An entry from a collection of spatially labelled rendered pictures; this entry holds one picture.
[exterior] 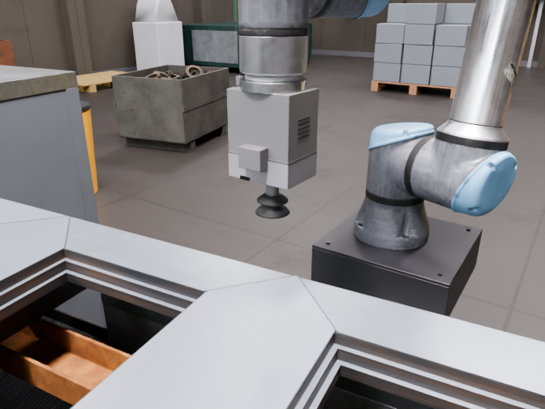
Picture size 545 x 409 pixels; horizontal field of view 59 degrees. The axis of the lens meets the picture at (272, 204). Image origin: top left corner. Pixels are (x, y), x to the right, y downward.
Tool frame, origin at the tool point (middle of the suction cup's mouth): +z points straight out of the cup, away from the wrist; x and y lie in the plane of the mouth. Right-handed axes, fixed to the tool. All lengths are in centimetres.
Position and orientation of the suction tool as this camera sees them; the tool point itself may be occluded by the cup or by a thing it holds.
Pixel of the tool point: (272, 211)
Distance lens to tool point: 59.2
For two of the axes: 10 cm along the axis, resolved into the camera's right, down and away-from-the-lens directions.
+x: 5.7, -3.1, 7.6
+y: 8.2, 2.2, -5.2
